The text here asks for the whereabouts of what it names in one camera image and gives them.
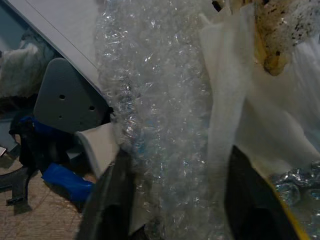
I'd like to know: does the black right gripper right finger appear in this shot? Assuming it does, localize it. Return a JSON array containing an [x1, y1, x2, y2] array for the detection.
[[223, 144, 308, 240]]

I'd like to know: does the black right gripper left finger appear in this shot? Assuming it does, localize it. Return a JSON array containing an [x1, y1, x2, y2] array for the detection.
[[79, 149, 140, 240]]

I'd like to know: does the white foam sheet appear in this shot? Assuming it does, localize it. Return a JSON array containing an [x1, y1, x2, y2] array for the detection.
[[198, 4, 320, 181]]

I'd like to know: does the clear bubble wrap sheet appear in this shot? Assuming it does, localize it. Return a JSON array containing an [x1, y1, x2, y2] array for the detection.
[[94, 0, 231, 240]]

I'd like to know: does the blue plastic bag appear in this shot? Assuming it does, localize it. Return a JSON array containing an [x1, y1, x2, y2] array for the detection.
[[41, 162, 96, 201]]

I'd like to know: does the white curved plastic piece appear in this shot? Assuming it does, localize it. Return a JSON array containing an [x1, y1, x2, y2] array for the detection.
[[74, 122, 121, 178]]

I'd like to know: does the grey plastic panel with holes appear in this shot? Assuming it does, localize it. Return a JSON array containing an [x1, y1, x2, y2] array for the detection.
[[33, 57, 113, 129]]

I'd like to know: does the stained white paper towel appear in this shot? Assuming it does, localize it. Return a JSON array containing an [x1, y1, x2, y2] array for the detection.
[[252, 0, 320, 77]]

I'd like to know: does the white board panel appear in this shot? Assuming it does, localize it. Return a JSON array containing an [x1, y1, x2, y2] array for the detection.
[[4, 0, 113, 101]]

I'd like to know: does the black plastic frame piece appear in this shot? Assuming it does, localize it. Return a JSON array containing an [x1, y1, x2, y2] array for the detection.
[[0, 164, 33, 208]]

